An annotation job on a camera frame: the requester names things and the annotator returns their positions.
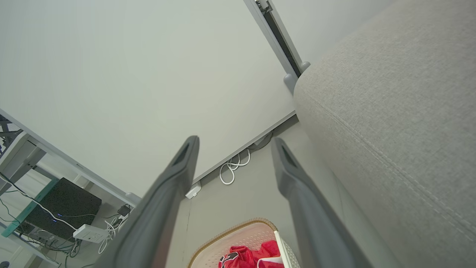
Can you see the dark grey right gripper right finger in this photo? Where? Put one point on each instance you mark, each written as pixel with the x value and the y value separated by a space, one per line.
pixel 316 223

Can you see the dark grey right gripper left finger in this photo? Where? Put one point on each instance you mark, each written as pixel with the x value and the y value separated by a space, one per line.
pixel 148 219

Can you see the red garment with white trim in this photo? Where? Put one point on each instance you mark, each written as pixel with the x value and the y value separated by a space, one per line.
pixel 269 250

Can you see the red printed garment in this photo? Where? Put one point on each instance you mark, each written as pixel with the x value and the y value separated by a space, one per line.
pixel 241 257

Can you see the grey fabric sofa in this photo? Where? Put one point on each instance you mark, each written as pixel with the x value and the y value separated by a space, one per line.
pixel 390 130

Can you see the black power adapter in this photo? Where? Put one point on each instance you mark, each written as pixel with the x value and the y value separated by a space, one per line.
pixel 124 210

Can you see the small white plastic box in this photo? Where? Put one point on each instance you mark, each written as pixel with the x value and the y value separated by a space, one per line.
pixel 193 190

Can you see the white power strip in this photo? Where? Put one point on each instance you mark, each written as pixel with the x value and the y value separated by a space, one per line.
pixel 90 233

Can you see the beige perforated laundry basket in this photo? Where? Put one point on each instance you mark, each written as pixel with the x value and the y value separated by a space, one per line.
pixel 238 236

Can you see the black computer case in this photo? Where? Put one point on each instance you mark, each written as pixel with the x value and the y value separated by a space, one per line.
pixel 63 204

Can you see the green-edged shelf board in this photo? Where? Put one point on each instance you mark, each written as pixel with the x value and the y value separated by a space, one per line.
pixel 28 210

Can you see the large white partition panel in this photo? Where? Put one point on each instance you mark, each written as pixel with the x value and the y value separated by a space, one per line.
pixel 130 74

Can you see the white partition panel, black edge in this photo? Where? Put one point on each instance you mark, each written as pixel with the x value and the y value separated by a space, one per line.
pixel 319 22

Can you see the grey metal table frame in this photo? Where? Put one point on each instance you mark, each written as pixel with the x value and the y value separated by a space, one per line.
pixel 22 158

